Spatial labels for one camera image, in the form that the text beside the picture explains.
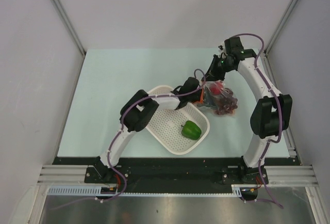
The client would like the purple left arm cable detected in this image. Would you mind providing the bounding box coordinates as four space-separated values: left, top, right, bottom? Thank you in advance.
48 68 207 209

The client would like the green fake bell pepper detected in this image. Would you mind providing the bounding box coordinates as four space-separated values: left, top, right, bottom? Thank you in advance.
181 120 202 140

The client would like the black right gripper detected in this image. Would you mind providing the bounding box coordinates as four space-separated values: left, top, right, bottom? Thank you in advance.
202 54 235 82

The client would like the red fake apple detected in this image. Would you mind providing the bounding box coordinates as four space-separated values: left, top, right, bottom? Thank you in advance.
209 81 224 95

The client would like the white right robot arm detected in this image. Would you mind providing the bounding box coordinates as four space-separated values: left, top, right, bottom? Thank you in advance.
206 49 293 183

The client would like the white perforated plastic basket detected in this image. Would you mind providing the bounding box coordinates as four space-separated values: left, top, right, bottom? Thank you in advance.
144 85 210 155

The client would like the right aluminium frame post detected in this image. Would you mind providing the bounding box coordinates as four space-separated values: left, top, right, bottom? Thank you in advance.
263 0 299 55

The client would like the aluminium frame post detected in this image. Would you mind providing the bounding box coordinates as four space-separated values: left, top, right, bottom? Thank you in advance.
263 0 299 55
50 0 87 58

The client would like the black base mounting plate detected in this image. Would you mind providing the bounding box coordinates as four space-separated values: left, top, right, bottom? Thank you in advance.
53 157 301 194

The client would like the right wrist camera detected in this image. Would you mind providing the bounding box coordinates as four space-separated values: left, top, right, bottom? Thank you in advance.
218 37 244 55

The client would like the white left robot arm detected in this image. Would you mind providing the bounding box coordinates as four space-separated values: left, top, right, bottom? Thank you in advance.
93 77 205 183

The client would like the white slotted cable duct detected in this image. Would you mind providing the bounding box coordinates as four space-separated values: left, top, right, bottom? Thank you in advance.
47 184 244 198

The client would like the left aluminium frame post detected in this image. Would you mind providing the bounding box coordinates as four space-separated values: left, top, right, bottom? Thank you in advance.
50 0 87 58

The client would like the purple fake grape bunch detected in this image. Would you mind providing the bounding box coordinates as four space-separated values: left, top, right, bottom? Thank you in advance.
214 88 238 116

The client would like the front aluminium rail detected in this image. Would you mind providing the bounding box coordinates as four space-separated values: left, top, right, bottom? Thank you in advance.
38 165 318 187

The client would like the clear zip top bag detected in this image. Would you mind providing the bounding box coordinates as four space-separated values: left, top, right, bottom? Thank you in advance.
194 81 238 116

